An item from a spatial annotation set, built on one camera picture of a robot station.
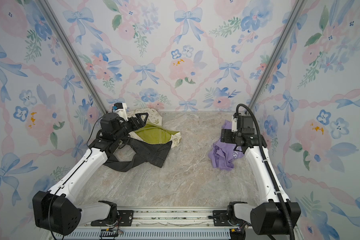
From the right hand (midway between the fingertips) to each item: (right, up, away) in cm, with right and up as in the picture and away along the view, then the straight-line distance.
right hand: (230, 132), depth 79 cm
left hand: (-45, +9, -4) cm, 46 cm away
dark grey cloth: (-48, -11, +12) cm, 51 cm away
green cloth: (-44, -2, +19) cm, 48 cm away
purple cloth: (-1, -13, +10) cm, 16 cm away
